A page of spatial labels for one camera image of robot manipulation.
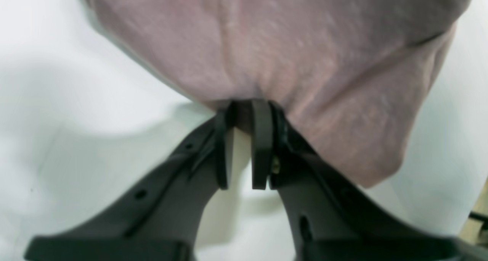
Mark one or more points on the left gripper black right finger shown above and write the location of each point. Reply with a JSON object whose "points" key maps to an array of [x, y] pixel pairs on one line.
{"points": [[331, 219]]}

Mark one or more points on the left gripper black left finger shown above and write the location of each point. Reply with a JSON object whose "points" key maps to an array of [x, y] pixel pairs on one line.
{"points": [[157, 218]]}

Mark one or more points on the mauve t-shirt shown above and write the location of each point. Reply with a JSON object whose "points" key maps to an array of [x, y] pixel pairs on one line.
{"points": [[351, 75]]}

